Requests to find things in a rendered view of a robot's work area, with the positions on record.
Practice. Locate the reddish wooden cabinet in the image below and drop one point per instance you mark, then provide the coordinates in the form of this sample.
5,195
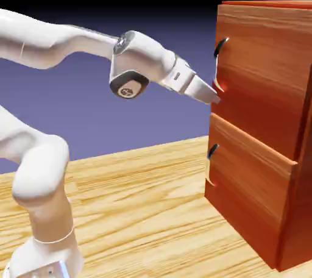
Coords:
302,185

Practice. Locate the short reddish wooden door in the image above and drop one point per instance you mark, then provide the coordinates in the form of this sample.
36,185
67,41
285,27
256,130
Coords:
246,185

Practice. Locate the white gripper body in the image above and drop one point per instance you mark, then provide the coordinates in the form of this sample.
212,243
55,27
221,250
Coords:
200,89

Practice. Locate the tall reddish wooden door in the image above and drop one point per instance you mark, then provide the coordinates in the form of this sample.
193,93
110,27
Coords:
258,68

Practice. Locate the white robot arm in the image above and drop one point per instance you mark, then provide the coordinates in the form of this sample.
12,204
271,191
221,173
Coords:
136,63

